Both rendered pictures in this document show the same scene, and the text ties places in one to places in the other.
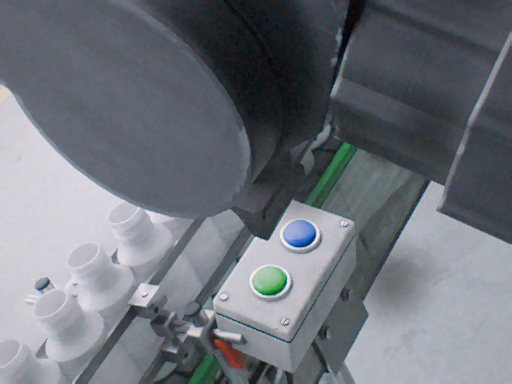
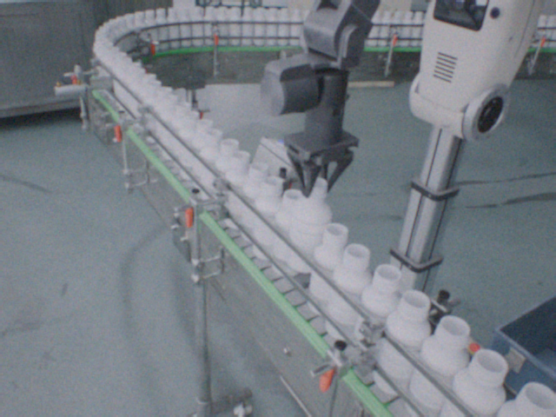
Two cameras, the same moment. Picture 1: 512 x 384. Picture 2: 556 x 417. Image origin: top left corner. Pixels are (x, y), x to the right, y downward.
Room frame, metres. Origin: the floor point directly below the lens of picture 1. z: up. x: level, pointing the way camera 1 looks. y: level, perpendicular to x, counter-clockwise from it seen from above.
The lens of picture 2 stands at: (0.63, 1.04, 1.60)
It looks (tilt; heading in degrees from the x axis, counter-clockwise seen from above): 32 degrees down; 277
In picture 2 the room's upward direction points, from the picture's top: 5 degrees clockwise
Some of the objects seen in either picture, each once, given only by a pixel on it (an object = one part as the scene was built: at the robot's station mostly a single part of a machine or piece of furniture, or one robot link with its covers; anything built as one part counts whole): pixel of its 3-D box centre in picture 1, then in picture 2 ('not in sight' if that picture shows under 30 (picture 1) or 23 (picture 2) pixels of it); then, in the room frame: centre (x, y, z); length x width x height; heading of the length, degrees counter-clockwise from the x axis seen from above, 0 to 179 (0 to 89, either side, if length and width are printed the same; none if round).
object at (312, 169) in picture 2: not in sight; (314, 168); (0.66, 0.35, 1.25); 0.07 x 0.07 x 0.09; 42
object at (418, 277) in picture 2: not in sight; (404, 299); (0.33, -0.27, 0.49); 0.13 x 0.13 x 0.40; 42
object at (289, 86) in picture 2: not in sight; (308, 68); (0.68, 0.38, 1.41); 0.12 x 0.09 x 0.12; 43
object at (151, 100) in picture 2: not in sight; (155, 112); (1.13, -0.18, 1.08); 0.06 x 0.06 x 0.17
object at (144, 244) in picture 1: (159, 268); (228, 177); (0.85, 0.12, 1.08); 0.06 x 0.06 x 0.17
